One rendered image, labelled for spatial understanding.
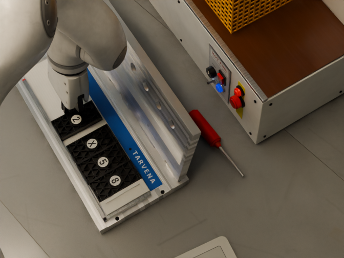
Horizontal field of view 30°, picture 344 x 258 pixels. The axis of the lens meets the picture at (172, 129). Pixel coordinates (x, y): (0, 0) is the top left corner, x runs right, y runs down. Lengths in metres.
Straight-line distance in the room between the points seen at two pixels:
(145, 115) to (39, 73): 0.29
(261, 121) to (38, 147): 0.48
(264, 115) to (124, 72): 0.31
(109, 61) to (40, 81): 0.37
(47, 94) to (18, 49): 0.75
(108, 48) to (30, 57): 0.39
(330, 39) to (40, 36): 0.71
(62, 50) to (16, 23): 0.49
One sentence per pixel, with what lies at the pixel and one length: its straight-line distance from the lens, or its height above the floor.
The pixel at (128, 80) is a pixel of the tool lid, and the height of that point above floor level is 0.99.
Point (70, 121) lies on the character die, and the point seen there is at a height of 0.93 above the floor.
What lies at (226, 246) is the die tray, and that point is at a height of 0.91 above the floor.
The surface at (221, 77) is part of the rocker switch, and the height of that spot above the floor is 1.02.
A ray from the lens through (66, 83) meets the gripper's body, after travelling 1.25.
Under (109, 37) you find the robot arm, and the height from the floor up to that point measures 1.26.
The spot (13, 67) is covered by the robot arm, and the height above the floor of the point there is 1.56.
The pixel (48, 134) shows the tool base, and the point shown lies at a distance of 1.38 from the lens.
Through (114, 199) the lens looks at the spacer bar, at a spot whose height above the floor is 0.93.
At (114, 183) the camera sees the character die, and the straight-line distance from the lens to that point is 1.30.
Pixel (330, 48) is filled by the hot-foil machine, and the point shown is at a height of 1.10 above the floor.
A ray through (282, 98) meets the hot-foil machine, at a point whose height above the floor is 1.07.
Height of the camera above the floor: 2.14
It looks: 64 degrees down
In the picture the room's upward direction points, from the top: 6 degrees counter-clockwise
